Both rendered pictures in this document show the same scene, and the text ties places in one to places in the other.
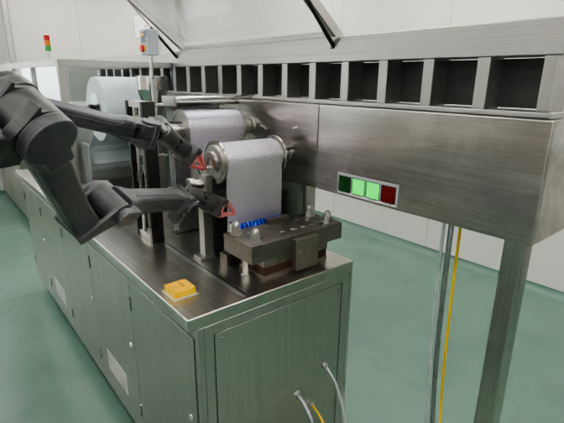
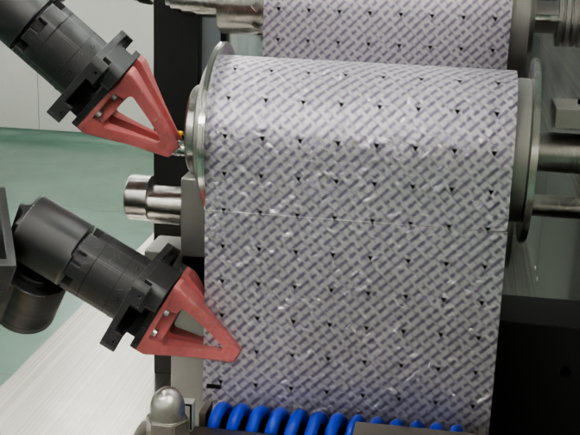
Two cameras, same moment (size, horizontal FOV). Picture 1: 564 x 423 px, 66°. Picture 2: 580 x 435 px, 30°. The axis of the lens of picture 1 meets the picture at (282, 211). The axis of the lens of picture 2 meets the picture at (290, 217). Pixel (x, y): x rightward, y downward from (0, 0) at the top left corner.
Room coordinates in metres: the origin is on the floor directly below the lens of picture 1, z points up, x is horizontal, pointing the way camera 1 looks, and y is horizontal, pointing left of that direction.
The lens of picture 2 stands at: (0.91, -0.47, 1.43)
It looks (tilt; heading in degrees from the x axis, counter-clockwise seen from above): 16 degrees down; 48
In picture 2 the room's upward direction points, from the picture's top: 2 degrees clockwise
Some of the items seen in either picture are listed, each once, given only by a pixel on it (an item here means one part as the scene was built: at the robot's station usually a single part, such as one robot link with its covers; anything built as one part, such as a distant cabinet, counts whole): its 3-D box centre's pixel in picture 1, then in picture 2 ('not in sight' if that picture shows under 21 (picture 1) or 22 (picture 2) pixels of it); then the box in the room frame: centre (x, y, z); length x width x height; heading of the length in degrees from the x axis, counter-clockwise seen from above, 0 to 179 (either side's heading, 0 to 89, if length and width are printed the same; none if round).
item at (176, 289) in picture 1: (180, 289); not in sight; (1.19, 0.31, 0.91); 0.07 x 0.07 x 0.02; 40
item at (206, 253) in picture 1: (201, 217); (180, 332); (1.46, 0.28, 1.05); 0.06 x 0.05 x 0.31; 130
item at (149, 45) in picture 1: (148, 42); not in sight; (1.90, 0.56, 1.66); 0.07 x 0.07 x 0.10; 41
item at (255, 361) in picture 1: (140, 281); not in sight; (2.22, 0.79, 0.43); 2.52 x 0.64 x 0.86; 40
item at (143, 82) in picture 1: (152, 82); not in sight; (2.08, 0.60, 1.50); 0.14 x 0.14 x 0.06
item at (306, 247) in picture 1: (305, 252); not in sight; (1.36, -0.08, 0.96); 0.10 x 0.03 x 0.11; 130
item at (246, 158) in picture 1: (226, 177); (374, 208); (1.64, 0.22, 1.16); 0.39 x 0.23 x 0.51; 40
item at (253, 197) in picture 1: (255, 201); (348, 330); (1.49, 0.09, 1.11); 0.23 x 0.01 x 0.18; 130
